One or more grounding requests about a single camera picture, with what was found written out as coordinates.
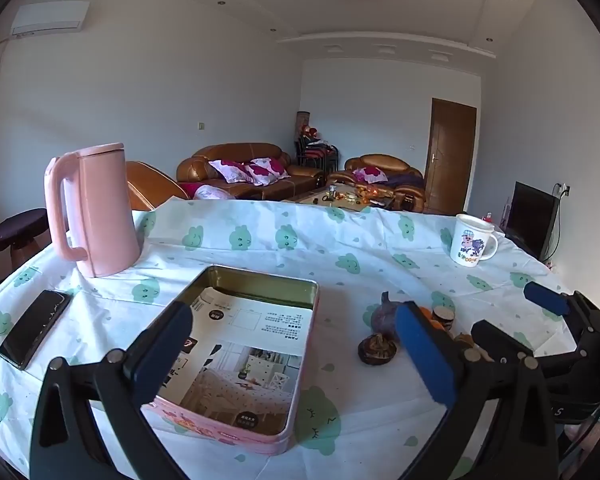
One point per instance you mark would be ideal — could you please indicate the dark purple fruit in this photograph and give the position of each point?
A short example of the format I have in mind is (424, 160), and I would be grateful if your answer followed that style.
(382, 315)

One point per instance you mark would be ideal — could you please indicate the brown leather armchair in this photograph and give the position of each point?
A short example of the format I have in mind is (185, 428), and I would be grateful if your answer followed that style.
(150, 185)

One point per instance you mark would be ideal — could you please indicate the stacked dark chairs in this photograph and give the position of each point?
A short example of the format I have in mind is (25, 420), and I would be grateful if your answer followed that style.
(320, 152)

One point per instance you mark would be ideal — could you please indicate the white green-patterned tablecloth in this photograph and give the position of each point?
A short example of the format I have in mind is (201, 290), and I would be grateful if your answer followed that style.
(330, 250)

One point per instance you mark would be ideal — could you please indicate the dark cushioned stool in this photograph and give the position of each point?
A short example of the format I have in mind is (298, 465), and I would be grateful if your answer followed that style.
(15, 227)

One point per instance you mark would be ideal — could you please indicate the tall patterned floor vase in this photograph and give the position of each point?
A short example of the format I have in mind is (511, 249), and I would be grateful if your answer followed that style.
(302, 125)

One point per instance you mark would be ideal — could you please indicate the small brown leather sofa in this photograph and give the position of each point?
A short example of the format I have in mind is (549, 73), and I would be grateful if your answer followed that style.
(377, 161)

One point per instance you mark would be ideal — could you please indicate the black television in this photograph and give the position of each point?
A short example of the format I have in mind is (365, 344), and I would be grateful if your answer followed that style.
(530, 217)

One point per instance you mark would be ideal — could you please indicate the pink tin box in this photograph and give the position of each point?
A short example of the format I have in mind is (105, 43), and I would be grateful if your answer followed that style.
(300, 360)

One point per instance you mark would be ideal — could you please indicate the cluttered coffee table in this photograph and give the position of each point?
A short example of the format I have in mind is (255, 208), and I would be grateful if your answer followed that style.
(350, 195)

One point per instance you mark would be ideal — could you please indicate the long brown leather sofa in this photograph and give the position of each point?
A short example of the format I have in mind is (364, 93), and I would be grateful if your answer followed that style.
(250, 152)

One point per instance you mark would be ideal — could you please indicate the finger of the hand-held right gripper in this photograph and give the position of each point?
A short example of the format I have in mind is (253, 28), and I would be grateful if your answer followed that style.
(545, 300)
(500, 342)

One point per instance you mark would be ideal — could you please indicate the purple blanket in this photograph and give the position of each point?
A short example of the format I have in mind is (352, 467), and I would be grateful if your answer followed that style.
(405, 180)

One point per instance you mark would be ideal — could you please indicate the printed paper sheet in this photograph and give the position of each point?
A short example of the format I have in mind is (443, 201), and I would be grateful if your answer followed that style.
(250, 355)

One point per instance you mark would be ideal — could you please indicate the yellow-brown fruit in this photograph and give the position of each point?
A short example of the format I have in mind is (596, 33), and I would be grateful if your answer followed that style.
(464, 342)

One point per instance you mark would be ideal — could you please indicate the floral pink pillow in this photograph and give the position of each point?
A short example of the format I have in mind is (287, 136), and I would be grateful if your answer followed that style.
(230, 170)
(370, 175)
(267, 169)

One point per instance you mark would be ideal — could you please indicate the black smartphone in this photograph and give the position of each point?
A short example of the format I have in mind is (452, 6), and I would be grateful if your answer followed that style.
(35, 327)

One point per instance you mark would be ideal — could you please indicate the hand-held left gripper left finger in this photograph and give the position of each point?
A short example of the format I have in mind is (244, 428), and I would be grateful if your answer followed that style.
(160, 360)

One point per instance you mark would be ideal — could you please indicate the brown wooden door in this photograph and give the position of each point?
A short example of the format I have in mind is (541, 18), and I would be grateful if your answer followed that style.
(450, 160)

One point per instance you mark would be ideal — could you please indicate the pink electric kettle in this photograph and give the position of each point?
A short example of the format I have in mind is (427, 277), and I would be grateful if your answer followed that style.
(105, 210)

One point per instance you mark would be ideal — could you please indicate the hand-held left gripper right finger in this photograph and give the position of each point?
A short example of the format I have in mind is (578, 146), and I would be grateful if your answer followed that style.
(425, 355)

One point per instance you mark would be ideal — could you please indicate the white cartoon mug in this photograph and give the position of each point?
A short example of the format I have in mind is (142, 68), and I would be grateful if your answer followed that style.
(472, 239)

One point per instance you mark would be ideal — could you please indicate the white air conditioner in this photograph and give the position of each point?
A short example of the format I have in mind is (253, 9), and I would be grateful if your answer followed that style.
(50, 17)

